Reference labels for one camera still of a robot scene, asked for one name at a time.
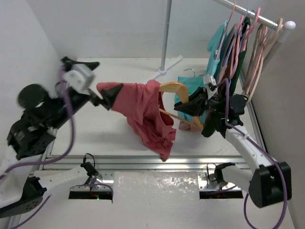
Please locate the white rack corner post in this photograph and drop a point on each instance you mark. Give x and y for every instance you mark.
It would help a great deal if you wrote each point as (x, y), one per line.
(284, 31)

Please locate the wooden clothes hanger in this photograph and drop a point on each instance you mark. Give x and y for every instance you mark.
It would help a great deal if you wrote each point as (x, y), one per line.
(182, 92)

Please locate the beige empty hanger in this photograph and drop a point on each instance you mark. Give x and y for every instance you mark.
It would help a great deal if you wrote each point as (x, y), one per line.
(259, 62)

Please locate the pink empty hanger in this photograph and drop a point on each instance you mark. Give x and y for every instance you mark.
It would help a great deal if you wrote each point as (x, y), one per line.
(257, 59)

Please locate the aluminium frame rail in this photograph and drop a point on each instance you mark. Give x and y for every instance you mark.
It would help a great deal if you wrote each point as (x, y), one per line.
(142, 191)

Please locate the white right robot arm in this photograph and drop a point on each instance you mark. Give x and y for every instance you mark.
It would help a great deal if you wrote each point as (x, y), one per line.
(270, 181)

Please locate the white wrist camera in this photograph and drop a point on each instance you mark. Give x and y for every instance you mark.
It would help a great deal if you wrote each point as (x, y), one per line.
(80, 79)
(209, 82)

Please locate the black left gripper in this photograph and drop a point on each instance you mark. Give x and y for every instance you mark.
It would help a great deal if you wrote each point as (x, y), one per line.
(80, 99)

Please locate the chrome hanging rail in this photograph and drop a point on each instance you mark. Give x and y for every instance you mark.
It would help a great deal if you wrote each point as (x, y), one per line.
(249, 13)

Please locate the white rack base foot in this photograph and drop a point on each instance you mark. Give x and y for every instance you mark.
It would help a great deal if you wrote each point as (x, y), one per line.
(167, 67)

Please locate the beige pink garment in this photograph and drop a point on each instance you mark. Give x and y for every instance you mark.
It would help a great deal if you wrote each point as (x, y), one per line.
(188, 127)

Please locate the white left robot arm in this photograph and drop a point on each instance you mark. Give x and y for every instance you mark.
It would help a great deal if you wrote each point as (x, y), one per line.
(30, 136)

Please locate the teal t-shirt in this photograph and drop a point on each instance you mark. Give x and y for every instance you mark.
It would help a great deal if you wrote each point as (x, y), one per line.
(192, 83)

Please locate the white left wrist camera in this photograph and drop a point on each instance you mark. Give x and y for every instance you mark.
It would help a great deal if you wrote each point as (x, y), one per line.
(80, 79)

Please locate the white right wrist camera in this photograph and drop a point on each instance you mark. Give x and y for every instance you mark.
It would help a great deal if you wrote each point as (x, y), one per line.
(209, 82)

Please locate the grey rack upright pole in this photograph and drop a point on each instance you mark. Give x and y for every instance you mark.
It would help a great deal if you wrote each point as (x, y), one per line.
(165, 34)

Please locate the salmon red t-shirt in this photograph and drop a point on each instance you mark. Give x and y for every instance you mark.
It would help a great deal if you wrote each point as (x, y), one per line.
(140, 104)

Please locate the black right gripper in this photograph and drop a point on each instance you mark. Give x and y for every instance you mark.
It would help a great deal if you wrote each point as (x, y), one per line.
(197, 104)

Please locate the pink hanger with blue hook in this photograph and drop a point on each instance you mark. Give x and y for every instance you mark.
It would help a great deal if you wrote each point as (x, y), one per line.
(235, 45)

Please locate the dark green hanging garment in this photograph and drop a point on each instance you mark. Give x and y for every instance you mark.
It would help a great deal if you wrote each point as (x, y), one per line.
(222, 71)

